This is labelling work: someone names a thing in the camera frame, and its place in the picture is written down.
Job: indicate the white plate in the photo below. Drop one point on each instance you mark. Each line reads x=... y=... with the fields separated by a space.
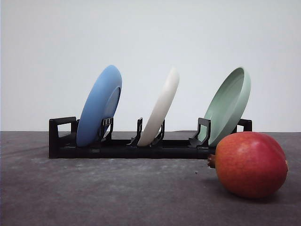
x=153 y=125

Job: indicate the red pomegranate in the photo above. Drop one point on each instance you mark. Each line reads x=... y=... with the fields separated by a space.
x=250 y=164

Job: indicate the blue plate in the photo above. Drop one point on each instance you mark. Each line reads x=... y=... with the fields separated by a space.
x=100 y=104

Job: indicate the green plate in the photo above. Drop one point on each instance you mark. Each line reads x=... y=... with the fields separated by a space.
x=227 y=106

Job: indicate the black plastic dish rack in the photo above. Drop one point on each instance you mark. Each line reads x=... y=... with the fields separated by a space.
x=63 y=144

